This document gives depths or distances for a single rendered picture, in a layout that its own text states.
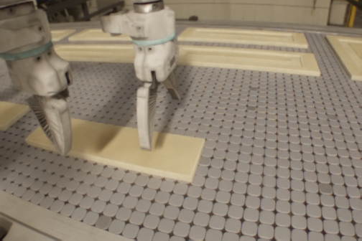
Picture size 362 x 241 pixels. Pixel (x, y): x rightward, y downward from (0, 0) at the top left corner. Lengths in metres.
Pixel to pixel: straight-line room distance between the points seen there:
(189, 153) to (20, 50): 0.40
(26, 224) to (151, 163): 0.29
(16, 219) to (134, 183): 0.26
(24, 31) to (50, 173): 0.40
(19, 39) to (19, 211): 0.39
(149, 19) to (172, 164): 0.31
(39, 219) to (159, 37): 0.43
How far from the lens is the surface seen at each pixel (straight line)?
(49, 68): 0.37
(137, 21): 0.41
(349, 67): 1.12
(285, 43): 1.27
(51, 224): 0.57
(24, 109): 0.96
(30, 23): 0.36
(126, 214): 0.52
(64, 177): 0.64
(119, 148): 0.63
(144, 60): 0.42
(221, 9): 4.18
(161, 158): 0.58
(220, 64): 1.00
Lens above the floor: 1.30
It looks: 33 degrees down
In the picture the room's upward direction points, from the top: 5 degrees counter-clockwise
